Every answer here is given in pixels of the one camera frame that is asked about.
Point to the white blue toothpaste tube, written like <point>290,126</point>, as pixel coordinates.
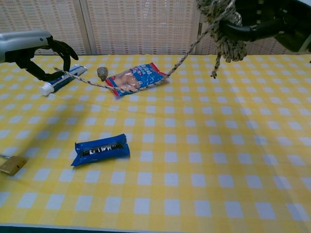
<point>60,82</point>

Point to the blue red snack bag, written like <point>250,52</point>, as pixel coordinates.
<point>126,81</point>

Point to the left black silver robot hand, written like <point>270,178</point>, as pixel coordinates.
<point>22,43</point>

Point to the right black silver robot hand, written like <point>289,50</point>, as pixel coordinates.
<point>255,31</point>

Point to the beige woven folding screen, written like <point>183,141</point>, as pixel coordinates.
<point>133,26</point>

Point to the small grey stone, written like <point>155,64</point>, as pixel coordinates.
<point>102,72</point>

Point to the yellow white checked tablecloth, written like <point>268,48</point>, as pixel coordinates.
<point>194,145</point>

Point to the blue wrapped packet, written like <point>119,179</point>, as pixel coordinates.
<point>102,150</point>

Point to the brass padlock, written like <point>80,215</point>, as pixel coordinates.
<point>12,165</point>

